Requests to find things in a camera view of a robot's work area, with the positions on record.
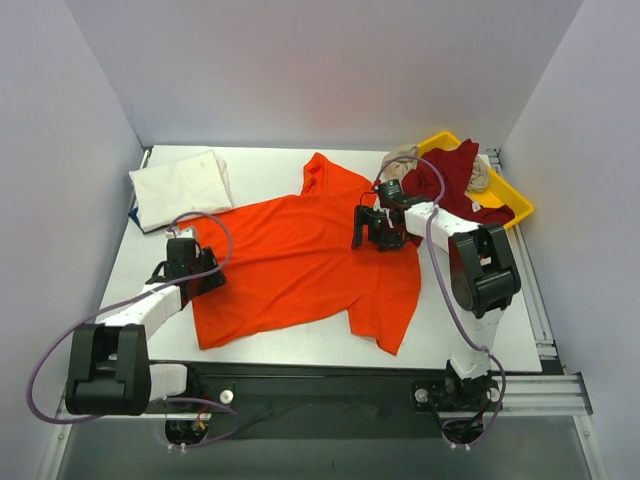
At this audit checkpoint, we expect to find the orange t shirt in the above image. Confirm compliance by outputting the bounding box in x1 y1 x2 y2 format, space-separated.
192 153 421 355

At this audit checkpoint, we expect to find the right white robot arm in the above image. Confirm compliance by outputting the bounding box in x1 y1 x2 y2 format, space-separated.
351 180 521 408

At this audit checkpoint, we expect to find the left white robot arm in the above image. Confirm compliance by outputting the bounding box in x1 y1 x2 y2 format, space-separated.
65 237 226 416

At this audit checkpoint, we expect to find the beige t shirt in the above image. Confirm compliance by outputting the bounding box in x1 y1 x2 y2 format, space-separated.
381 144 489 193

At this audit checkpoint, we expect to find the dark red t shirt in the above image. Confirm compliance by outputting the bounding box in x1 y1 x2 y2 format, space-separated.
401 139 515 225

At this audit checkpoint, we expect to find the folded blue t shirt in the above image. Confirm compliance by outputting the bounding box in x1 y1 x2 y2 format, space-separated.
128 207 146 234

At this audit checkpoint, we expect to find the folded white t shirt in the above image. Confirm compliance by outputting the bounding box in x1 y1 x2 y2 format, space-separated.
129 150 233 233

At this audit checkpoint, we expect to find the yellow plastic bin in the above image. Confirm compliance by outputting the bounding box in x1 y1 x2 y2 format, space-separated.
417 131 534 229

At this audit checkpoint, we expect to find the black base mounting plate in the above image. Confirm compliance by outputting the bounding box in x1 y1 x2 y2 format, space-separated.
147 362 498 440

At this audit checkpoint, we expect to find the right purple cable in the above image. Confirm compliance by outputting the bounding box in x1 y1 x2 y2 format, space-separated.
373 155 507 447

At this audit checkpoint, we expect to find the purple cable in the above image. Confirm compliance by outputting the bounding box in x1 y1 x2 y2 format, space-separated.
25 211 241 447
373 155 507 447

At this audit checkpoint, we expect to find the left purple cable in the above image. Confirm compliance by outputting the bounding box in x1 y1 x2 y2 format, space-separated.
25 211 241 447

